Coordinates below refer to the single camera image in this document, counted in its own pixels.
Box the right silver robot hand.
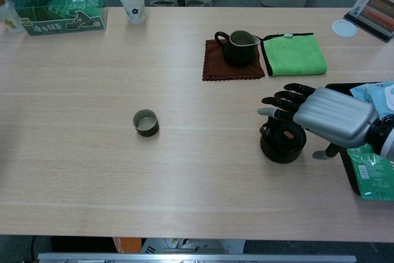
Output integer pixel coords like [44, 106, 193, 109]
[257, 83, 380, 161]

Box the black teapot with handle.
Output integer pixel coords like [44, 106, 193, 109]
[259, 117, 308, 164]

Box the small dark ceramic teacup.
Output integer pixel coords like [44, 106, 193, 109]
[132, 108, 160, 137]

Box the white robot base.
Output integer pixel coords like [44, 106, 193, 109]
[140, 237, 246, 254]

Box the blue wet wipes pack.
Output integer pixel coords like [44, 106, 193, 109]
[350, 80, 394, 122]

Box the green tea packet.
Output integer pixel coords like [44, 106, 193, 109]
[347, 152, 394, 201]
[346, 144, 376, 156]

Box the black plastic tray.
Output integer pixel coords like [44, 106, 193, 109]
[324, 82, 394, 198]

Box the green microfiber cloth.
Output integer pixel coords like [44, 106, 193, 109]
[260, 32, 328, 77]

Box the white round disc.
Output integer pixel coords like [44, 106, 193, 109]
[331, 19, 358, 39]

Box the colourful boxed book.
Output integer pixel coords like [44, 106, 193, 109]
[343, 0, 394, 43]

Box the dark ceramic pitcher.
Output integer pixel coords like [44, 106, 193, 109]
[214, 30, 261, 67]

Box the brown tea cloth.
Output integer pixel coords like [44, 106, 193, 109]
[202, 39, 266, 82]

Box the white paper cup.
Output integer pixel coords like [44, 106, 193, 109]
[118, 0, 147, 25]

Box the orange object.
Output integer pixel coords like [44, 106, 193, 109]
[112, 237, 142, 254]

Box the clear green tea box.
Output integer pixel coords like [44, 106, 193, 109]
[14, 0, 108, 36]

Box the aluminium profile rail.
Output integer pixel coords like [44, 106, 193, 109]
[36, 252, 357, 263]

